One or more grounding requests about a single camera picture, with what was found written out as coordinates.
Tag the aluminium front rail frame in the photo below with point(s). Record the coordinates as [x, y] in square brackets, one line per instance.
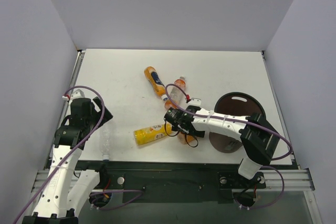
[117, 74]

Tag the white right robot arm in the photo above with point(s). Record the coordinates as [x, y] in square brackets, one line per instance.
[257, 136]

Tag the brown round bin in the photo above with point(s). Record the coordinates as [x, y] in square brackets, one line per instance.
[237, 104]

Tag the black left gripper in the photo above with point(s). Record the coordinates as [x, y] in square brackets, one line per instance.
[102, 111]

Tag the clear empty plastic bottle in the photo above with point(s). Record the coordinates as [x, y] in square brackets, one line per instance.
[105, 144]

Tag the yellow juice bottle blue cap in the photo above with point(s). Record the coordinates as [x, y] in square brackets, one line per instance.
[149, 134]

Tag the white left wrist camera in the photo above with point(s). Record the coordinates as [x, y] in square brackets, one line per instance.
[77, 94]

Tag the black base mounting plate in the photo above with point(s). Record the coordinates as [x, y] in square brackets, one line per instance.
[146, 182]

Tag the orange bottle dark blue label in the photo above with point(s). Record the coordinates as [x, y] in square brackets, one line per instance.
[156, 83]

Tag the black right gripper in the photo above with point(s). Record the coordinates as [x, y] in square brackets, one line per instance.
[171, 116]

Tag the small orange berry juice bottle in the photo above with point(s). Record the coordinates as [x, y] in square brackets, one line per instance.
[185, 139]

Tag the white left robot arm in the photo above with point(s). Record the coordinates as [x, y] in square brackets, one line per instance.
[59, 201]

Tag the clear orange drink bottle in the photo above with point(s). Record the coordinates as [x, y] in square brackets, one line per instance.
[176, 94]

